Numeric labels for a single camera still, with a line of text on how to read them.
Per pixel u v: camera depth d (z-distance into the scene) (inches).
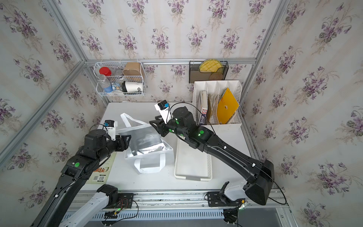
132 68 34.8
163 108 21.2
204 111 33.0
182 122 19.1
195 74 37.8
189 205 28.4
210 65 37.2
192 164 34.3
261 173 15.7
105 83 35.3
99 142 19.7
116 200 27.9
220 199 25.6
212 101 35.6
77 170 17.4
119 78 36.6
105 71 36.0
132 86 36.4
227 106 38.4
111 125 23.3
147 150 36.7
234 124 37.3
